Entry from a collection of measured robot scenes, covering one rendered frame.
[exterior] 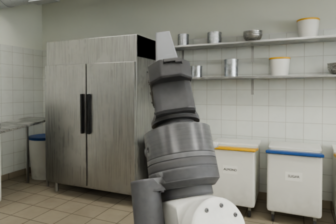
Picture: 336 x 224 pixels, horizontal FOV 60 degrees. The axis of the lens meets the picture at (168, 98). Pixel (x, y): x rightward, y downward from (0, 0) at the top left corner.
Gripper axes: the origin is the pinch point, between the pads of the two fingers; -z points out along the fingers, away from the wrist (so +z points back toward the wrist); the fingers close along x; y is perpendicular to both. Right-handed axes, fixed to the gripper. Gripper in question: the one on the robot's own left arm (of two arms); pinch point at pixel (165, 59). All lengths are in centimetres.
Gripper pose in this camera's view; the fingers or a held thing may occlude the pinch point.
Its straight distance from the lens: 42.9
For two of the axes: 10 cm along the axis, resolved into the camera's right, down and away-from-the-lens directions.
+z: 1.4, 9.2, -3.5
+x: 0.0, -3.6, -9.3
